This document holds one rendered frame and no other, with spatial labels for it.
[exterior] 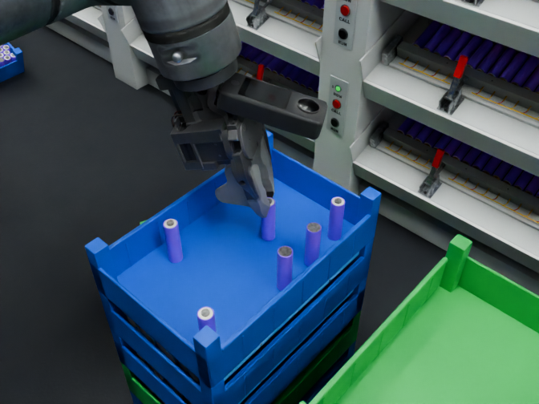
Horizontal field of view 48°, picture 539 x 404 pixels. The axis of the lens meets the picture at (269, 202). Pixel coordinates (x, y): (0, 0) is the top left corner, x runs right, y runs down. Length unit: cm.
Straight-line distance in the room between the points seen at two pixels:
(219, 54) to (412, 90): 54
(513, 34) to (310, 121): 40
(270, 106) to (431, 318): 31
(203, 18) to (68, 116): 108
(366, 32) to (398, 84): 11
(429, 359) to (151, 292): 33
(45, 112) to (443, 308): 120
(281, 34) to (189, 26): 64
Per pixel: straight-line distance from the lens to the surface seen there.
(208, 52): 60
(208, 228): 81
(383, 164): 120
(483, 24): 96
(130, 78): 170
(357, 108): 114
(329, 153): 124
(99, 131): 156
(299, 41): 120
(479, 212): 115
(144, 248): 78
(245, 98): 64
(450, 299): 76
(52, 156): 152
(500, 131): 103
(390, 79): 110
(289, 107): 64
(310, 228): 72
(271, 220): 76
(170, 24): 59
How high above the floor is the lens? 91
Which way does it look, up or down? 44 degrees down
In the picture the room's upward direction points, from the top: straight up
